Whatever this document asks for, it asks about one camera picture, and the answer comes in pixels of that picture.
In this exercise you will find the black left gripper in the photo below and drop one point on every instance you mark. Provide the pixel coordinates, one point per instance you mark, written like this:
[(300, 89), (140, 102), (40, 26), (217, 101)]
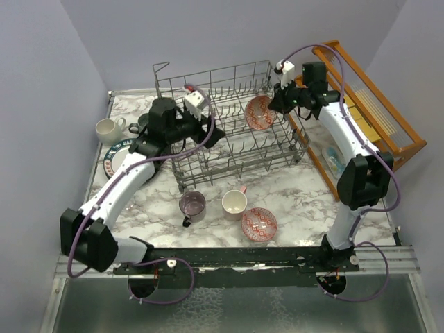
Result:
[(201, 134)]

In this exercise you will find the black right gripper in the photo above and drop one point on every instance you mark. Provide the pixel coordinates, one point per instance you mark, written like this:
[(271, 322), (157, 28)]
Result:
[(278, 103)]

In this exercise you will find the red patterned bowl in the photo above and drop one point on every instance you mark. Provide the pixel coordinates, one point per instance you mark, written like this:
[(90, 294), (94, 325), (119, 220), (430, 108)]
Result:
[(258, 115), (259, 224)]

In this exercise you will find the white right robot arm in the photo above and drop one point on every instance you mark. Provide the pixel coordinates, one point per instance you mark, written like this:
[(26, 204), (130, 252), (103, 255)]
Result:
[(366, 177)]

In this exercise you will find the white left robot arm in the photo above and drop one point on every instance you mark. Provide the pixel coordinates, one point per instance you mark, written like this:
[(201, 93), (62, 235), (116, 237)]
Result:
[(86, 234)]

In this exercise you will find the blue patterned clear dish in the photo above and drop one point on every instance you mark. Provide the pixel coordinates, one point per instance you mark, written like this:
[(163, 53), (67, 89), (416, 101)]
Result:
[(334, 160)]

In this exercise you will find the wooden dish drying rack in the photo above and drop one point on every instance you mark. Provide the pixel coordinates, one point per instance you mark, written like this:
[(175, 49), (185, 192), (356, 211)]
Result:
[(397, 136)]

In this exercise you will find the dark green mug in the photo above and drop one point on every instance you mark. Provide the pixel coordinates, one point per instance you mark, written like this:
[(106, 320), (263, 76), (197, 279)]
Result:
[(142, 122)]

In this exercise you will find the round plate dark lettered rim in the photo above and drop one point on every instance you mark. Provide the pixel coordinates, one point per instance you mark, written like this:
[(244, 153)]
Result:
[(115, 156)]

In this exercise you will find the cream mug at left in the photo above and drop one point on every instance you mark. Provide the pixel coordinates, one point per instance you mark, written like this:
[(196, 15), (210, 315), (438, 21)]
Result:
[(110, 132)]

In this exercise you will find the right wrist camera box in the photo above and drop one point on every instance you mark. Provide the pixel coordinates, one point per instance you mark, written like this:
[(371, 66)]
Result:
[(286, 72)]

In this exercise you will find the grey wire dish rack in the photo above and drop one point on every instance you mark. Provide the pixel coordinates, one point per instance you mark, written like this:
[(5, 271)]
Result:
[(243, 149)]

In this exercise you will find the cream mug pink handle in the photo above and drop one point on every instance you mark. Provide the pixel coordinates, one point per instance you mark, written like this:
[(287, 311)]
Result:
[(234, 204)]

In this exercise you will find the purple mug black handle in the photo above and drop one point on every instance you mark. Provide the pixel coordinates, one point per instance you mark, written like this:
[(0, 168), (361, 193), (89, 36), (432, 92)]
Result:
[(192, 204)]

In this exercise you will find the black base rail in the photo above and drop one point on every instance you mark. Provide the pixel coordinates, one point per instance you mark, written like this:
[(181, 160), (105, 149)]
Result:
[(236, 267)]

